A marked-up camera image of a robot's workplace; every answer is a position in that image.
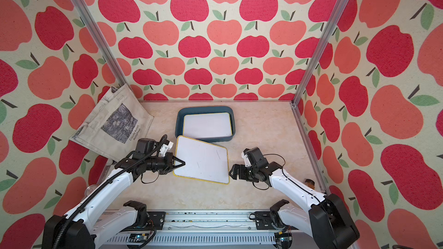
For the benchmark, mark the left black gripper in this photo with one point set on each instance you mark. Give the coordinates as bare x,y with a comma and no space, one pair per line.
170,163

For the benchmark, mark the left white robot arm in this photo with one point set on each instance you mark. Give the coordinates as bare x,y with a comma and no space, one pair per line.
82,228

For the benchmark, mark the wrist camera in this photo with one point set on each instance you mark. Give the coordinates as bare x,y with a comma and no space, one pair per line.
145,147
254,158

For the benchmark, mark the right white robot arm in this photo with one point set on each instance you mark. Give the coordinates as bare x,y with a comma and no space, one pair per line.
322,217

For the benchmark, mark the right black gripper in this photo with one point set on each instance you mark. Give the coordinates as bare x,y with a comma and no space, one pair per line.
241,173

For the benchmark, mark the beige printed tote bag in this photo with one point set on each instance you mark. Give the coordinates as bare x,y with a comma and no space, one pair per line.
115,124

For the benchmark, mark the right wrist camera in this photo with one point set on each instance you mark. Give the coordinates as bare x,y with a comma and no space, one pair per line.
254,158

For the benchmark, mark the right aluminium frame post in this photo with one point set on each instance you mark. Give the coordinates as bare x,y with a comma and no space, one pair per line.
330,27

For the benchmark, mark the aluminium frame post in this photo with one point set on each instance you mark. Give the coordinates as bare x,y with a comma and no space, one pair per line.
330,27
99,39

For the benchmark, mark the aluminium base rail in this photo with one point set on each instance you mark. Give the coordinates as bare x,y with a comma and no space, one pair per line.
214,227

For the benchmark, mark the left aluminium frame post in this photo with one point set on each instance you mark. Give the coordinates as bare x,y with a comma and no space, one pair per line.
99,39

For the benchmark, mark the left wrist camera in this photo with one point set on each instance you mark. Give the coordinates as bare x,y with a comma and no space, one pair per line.
145,147

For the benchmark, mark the brown bottle by right wall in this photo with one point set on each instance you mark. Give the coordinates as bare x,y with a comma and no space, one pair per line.
310,183

